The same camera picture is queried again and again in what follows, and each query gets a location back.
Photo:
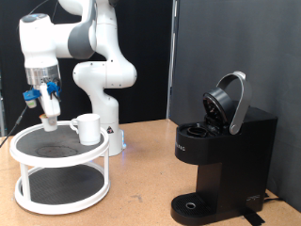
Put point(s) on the K-cup pod orange rim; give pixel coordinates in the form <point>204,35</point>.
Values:
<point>50,127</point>

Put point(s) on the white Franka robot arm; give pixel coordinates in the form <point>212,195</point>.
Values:
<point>106,75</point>

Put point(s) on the black Keurig coffee machine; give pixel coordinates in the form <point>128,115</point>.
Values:
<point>235,163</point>

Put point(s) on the white ceramic mug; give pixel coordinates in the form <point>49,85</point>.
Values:
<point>89,132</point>

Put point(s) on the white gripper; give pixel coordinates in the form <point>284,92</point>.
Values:
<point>51,108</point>

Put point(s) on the white two-tier turntable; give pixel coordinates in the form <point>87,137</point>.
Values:
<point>62,147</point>

